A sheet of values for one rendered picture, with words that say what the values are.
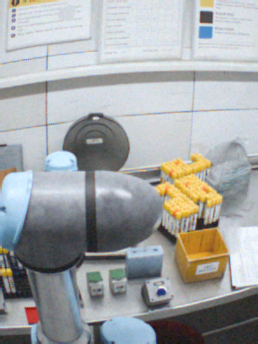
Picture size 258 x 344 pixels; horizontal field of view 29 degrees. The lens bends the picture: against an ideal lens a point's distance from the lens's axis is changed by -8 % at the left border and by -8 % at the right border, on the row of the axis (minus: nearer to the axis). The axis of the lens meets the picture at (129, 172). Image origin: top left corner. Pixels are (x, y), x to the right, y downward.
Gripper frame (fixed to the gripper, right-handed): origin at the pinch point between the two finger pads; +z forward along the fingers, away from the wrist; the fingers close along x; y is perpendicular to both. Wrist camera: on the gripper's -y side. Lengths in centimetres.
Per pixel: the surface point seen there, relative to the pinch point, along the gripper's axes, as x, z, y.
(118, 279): -13.6, 3.3, 0.1
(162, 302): -23.9, 7.7, -8.6
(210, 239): -45.1, 4.1, 11.1
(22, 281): 13.6, 7.7, 7.5
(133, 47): -32, -43, 57
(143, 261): -22.0, 2.0, 4.7
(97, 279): -7.7, 3.3, 0.8
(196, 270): -36.2, 4.4, -1.1
